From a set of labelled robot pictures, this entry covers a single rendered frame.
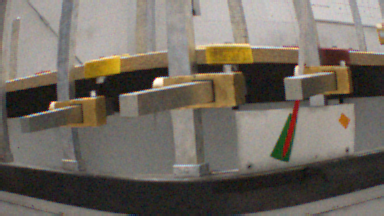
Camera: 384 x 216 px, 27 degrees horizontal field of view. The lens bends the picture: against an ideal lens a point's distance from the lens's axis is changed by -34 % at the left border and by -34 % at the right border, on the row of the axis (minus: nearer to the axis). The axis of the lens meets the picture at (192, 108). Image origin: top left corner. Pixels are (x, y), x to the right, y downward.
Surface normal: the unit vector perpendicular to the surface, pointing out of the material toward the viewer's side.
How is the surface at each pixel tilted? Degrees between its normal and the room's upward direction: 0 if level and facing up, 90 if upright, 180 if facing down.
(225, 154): 90
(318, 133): 90
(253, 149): 90
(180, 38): 90
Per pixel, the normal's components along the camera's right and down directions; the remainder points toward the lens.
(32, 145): -0.36, 0.07
